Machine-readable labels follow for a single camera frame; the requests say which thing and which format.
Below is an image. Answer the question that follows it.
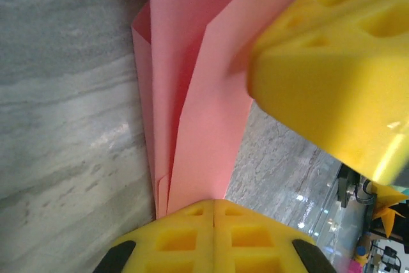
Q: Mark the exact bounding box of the pink paper sheet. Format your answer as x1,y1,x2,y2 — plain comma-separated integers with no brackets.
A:
131,0,316,219

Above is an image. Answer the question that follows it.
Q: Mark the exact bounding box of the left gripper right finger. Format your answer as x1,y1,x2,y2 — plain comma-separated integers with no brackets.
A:
213,199,336,273

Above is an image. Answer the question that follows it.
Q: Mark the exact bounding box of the yellow star-shaped object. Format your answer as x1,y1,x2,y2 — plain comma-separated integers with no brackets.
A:
367,182,409,238

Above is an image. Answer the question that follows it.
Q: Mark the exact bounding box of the black clamp device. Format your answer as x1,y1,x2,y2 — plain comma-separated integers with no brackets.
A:
337,164,374,208

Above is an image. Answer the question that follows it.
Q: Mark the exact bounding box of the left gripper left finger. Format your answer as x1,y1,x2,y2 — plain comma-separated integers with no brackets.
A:
94,199,214,273

